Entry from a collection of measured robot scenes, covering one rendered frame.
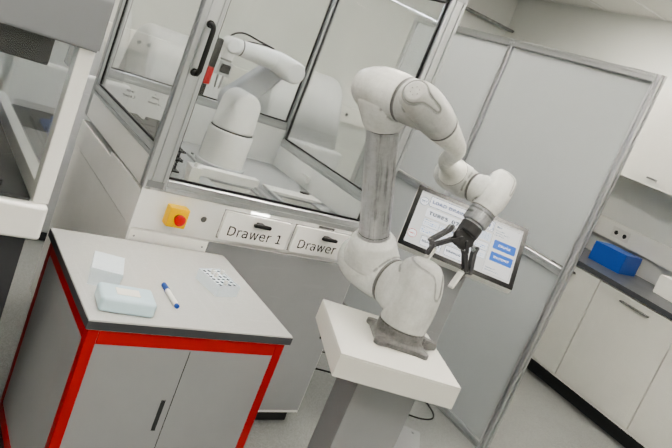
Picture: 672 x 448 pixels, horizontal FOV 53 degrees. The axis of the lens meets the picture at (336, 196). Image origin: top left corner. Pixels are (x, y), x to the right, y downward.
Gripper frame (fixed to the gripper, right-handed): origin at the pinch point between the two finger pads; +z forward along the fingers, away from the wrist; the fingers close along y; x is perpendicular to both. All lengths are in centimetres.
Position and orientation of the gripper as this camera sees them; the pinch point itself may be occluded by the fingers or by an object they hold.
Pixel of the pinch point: (438, 273)
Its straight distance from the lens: 226.9
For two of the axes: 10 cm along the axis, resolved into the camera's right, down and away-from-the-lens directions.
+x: 3.5, 1.0, -9.3
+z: -6.0, 7.9, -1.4
